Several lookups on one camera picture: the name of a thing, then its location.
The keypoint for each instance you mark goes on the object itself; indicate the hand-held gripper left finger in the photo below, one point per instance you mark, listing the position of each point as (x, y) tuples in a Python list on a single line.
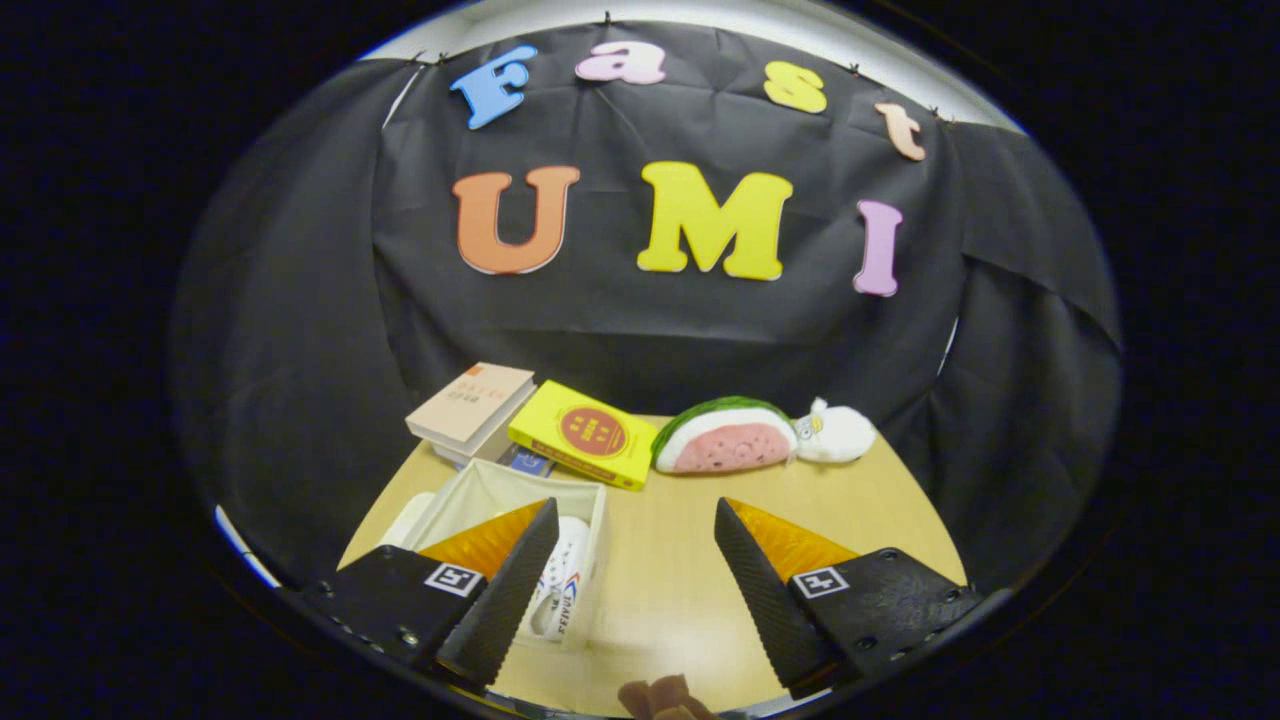
[(510, 600)]

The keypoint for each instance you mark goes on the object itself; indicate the white shoe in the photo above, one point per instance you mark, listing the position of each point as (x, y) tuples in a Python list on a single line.
[(570, 580)]

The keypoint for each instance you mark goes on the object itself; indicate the watermelon slice plush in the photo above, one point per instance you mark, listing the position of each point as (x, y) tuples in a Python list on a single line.
[(730, 440)]

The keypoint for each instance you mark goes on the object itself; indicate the white plush toy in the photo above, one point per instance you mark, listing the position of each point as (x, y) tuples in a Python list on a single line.
[(840, 432)]

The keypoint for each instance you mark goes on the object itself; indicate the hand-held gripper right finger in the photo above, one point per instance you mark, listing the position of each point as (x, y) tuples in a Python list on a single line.
[(765, 600)]

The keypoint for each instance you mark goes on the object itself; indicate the blue book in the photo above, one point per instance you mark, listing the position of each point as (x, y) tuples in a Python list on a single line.
[(530, 462)]

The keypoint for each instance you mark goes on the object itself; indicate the cream fabric storage box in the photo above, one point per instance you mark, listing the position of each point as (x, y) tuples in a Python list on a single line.
[(470, 495)]

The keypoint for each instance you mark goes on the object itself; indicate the beige book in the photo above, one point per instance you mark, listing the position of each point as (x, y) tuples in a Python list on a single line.
[(470, 400)]

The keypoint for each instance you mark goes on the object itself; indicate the yellow book red circle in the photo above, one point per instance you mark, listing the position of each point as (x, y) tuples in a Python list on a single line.
[(590, 432)]

